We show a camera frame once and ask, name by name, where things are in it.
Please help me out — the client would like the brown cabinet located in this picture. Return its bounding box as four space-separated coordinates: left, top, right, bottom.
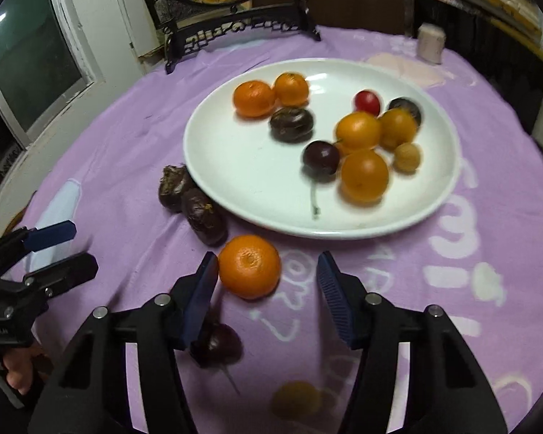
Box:
253 0 410 34

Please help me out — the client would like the orange tangerine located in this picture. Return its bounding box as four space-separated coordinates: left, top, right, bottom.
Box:
274 72 310 107
233 80 277 118
218 235 282 300

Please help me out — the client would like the white drink can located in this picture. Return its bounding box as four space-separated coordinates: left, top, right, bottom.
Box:
417 22 446 65

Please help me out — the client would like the red cherry tomato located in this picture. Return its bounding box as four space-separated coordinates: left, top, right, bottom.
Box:
354 90 382 116

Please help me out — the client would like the smooth yellow-orange orange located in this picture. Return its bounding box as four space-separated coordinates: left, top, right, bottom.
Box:
335 111 383 151
379 107 419 150
339 149 390 204

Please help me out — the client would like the dark brown water chestnut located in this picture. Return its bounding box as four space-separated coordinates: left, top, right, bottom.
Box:
181 188 229 247
269 107 314 143
158 165 195 213
388 97 422 126

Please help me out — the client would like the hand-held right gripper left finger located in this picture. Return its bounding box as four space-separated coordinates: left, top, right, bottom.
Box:
27 251 220 434

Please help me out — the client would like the purple printed tablecloth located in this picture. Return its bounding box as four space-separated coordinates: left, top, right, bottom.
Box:
0 25 543 434

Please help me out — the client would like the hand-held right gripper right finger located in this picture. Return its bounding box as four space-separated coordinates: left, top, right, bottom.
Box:
317 251 510 434

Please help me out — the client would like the small yellow-green fruit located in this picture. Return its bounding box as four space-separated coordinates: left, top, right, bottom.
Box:
271 380 322 420

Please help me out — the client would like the white door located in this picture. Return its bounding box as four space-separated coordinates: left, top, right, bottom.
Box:
50 0 164 82

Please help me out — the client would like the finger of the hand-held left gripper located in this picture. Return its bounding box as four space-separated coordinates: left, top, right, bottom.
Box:
0 221 77 258
22 253 99 300

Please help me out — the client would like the dark purple cherry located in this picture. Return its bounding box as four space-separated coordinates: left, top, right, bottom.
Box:
190 321 244 394
302 141 341 220

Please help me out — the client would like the white framed window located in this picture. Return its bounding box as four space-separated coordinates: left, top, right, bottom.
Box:
0 0 96 148

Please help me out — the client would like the small tan round fruit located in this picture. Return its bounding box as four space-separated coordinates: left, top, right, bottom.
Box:
393 142 422 173

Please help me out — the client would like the person's left hand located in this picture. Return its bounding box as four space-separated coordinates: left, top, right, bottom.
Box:
2 346 41 394

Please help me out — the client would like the white plate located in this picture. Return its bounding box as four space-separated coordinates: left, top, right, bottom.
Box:
183 58 462 240

